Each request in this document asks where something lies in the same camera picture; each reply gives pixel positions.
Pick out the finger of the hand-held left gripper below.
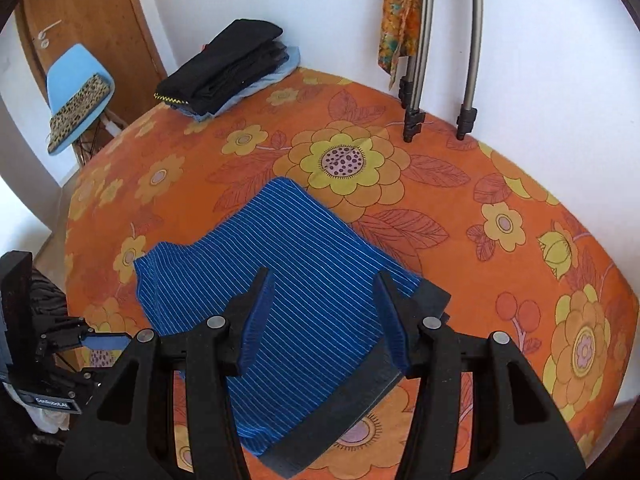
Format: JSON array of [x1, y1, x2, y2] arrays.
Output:
[[64, 366, 105, 393], [46, 329, 133, 353]]

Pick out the metal door handle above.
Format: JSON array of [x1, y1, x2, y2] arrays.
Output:
[[32, 20, 64, 51]]

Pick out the light blue chair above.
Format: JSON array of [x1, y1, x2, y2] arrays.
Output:
[[46, 43, 127, 167]]

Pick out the orange patterned scarf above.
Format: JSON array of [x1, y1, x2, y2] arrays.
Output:
[[377, 0, 424, 92]]

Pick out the blue striped pants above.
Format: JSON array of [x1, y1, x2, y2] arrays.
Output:
[[133, 176, 452, 478]]

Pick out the stack of black clothes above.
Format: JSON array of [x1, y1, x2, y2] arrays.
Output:
[[156, 19, 289, 114]]

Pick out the grey metal tripod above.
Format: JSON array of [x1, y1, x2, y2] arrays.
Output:
[[398, 0, 494, 144]]

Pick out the dark striped cloth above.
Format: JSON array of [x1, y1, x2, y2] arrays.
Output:
[[30, 267, 69, 322]]

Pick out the light blue folded cloth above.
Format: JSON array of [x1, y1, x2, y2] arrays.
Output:
[[182, 46, 301, 124]]

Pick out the orange floral bedspread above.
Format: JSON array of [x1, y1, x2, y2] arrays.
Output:
[[64, 65, 640, 480]]

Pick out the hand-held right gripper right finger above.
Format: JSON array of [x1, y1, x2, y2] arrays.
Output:
[[374, 271, 587, 480]]

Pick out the leopard print cushion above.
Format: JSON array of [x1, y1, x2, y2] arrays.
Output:
[[47, 74, 110, 154]]

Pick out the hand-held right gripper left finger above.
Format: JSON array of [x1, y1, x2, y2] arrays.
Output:
[[57, 267, 277, 480]]

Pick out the white cloth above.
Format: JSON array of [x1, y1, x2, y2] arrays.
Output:
[[19, 399, 69, 435]]

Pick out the wooden door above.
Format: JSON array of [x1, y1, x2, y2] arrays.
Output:
[[14, 0, 169, 117]]

